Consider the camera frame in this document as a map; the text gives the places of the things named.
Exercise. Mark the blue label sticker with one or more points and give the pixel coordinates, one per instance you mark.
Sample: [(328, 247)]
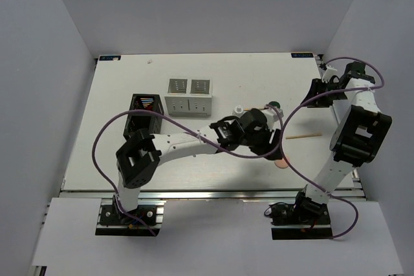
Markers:
[(302, 55), (109, 58)]

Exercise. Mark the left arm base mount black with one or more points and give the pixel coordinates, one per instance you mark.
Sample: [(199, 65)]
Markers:
[(146, 221)]

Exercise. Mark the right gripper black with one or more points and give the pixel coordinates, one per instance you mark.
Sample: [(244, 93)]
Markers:
[(316, 86)]

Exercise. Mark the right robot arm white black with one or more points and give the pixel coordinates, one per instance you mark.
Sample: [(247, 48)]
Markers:
[(356, 140)]

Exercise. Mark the peach round powder puff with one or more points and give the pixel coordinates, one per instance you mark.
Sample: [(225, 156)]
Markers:
[(282, 163)]

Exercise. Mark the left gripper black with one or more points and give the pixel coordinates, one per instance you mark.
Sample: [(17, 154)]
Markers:
[(266, 147)]

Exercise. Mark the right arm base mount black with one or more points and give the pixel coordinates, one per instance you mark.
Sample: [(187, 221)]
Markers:
[(290, 222)]

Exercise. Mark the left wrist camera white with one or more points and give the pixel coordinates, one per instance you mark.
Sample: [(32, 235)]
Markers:
[(273, 115)]

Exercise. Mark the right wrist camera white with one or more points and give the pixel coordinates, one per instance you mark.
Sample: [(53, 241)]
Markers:
[(329, 73)]

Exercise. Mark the black mesh organizer box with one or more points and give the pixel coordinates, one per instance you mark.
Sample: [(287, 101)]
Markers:
[(134, 122)]

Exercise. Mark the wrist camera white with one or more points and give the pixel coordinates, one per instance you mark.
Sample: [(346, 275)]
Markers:
[(273, 115), (329, 73)]

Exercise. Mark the gold makeup pencil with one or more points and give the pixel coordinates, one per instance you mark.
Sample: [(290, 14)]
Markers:
[(304, 136), (259, 108)]

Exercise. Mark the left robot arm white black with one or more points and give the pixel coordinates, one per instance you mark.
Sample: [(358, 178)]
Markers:
[(139, 157)]

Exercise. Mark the white spray bottle teal base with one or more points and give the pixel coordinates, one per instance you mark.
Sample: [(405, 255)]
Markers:
[(238, 111)]

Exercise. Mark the white slotted organizer box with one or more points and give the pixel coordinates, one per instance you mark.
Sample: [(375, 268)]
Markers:
[(189, 97)]

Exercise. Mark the blue label sticker right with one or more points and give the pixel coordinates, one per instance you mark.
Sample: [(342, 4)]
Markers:
[(302, 55)]

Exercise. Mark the blue label sticker left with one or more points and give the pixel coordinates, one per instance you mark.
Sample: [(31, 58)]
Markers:
[(109, 58)]

